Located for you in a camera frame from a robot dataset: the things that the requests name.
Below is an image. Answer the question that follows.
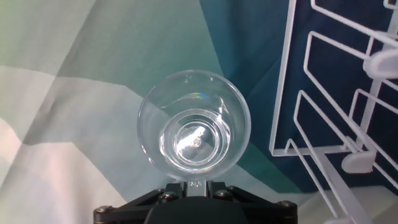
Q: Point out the clear plastic cup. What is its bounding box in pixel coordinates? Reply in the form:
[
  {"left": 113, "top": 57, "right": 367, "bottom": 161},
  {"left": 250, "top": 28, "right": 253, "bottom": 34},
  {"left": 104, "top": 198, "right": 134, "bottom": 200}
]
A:
[{"left": 137, "top": 69, "right": 251, "bottom": 182}]

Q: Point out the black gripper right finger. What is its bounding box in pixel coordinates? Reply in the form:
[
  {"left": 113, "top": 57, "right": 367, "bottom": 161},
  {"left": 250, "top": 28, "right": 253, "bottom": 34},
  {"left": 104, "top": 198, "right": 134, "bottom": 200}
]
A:
[{"left": 207, "top": 182, "right": 298, "bottom": 223}]

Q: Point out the white wire cup rack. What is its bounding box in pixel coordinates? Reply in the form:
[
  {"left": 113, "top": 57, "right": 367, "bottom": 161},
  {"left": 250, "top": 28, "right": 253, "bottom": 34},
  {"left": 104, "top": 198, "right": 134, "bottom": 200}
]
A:
[{"left": 269, "top": 0, "right": 398, "bottom": 224}]

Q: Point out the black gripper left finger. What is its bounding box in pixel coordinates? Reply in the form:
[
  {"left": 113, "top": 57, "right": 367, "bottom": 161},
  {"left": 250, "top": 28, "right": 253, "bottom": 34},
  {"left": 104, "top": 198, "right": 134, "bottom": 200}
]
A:
[{"left": 93, "top": 182, "right": 188, "bottom": 223}]

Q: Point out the teal white gradient tablecloth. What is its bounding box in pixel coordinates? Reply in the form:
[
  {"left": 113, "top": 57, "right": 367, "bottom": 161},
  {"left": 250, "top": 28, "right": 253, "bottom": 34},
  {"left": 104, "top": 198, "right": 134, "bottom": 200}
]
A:
[{"left": 0, "top": 0, "right": 398, "bottom": 224}]

